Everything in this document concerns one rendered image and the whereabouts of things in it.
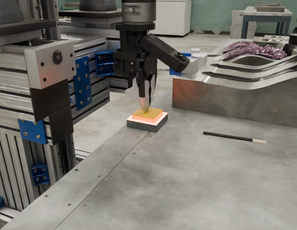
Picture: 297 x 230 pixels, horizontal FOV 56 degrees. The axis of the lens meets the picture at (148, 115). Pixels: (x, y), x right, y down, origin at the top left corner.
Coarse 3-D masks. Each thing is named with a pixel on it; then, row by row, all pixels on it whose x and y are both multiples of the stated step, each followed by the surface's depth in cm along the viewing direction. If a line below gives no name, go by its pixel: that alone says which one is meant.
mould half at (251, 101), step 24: (216, 72) 84; (240, 72) 85; (264, 72) 82; (288, 72) 71; (192, 96) 78; (216, 96) 75; (240, 96) 72; (264, 96) 70; (288, 96) 68; (264, 120) 72; (288, 120) 70
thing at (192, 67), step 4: (192, 60) 82; (196, 60) 83; (188, 64) 81; (192, 64) 80; (196, 64) 84; (160, 68) 87; (164, 68) 86; (168, 68) 86; (188, 68) 81; (192, 68) 81; (196, 68) 84; (172, 72) 84; (176, 72) 84; (184, 72) 82; (188, 72) 82; (192, 72) 81
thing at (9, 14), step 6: (0, 0) 66; (6, 0) 67; (12, 0) 69; (0, 6) 66; (6, 6) 67; (12, 6) 68; (18, 6) 74; (0, 12) 66; (6, 12) 67; (12, 12) 68; (18, 12) 70; (0, 18) 66; (6, 18) 67; (12, 18) 68; (18, 18) 70
